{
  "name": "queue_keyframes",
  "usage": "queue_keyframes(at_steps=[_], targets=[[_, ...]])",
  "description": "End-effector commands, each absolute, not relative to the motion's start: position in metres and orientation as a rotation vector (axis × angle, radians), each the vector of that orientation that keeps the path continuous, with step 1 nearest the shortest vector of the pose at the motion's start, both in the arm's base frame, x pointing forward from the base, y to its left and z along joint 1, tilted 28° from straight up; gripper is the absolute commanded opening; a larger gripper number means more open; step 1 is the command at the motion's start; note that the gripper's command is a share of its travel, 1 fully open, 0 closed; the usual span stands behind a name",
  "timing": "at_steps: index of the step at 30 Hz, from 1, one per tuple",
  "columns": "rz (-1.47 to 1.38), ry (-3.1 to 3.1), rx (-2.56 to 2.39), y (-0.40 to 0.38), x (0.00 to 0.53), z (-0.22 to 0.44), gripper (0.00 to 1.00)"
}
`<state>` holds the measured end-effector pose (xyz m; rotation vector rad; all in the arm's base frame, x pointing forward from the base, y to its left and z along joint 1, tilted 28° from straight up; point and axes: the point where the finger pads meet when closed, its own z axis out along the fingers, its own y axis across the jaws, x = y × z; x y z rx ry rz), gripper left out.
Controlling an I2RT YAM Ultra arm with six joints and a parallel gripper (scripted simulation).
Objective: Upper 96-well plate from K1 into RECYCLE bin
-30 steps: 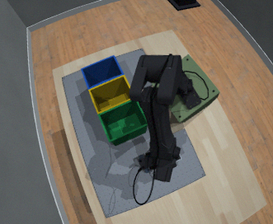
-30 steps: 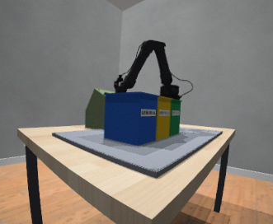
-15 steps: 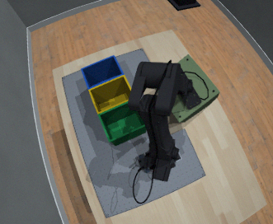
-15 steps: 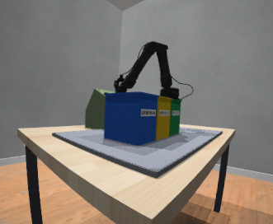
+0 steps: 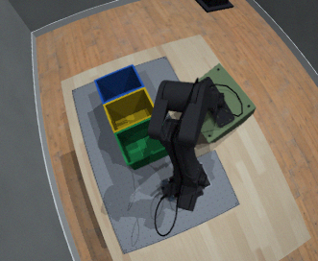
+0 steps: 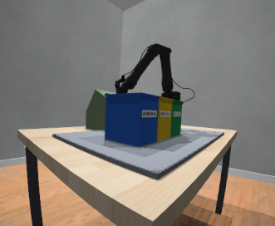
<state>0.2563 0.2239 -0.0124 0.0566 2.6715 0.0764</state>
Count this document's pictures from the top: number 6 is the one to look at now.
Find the yellow open bin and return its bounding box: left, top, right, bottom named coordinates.
left=157, top=96, right=174, bottom=141

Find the blue bin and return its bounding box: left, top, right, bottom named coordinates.
left=105, top=93, right=160, bottom=147

